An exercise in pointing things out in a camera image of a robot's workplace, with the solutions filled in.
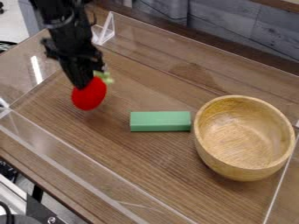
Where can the green rectangular block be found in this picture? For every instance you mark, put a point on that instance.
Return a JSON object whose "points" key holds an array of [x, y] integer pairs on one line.
{"points": [[161, 121]]}

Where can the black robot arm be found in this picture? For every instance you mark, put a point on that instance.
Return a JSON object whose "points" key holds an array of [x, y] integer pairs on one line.
{"points": [[58, 10]]}

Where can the clear acrylic enclosure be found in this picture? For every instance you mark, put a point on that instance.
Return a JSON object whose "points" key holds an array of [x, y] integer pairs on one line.
{"points": [[119, 177]]}

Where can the red plush strawberry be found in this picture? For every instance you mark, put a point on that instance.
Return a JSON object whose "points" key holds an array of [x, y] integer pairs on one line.
{"points": [[89, 97]]}

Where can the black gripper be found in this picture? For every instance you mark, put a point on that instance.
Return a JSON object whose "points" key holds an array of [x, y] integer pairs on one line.
{"points": [[70, 46]]}

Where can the light wooden bowl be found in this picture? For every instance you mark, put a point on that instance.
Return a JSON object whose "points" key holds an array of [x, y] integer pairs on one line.
{"points": [[245, 138]]}

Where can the black metal bracket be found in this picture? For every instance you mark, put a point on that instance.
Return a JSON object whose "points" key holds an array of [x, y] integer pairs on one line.
{"points": [[38, 211]]}

